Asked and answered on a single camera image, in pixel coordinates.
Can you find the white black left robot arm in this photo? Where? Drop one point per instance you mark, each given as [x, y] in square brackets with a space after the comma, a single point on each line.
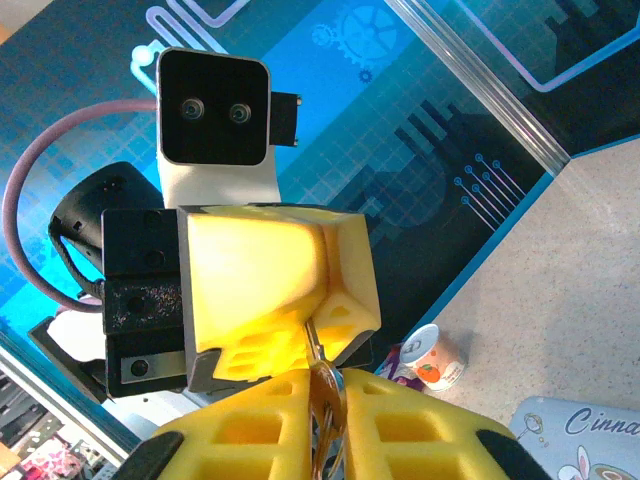
[75, 332]

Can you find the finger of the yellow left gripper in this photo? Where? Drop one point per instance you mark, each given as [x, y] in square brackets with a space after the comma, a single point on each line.
[250, 275]
[355, 280]

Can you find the aluminium frame post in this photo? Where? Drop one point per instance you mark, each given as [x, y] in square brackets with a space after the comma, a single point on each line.
[490, 95]
[12, 345]

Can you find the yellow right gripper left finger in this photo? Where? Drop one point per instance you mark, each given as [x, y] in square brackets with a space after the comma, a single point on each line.
[240, 440]

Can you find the cartoon bunny tin box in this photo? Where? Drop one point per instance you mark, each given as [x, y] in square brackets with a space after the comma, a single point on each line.
[590, 440]

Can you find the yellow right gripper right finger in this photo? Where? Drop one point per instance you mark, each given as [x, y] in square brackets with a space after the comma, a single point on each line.
[400, 440]

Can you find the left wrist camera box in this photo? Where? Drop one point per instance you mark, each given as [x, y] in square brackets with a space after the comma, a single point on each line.
[215, 105]

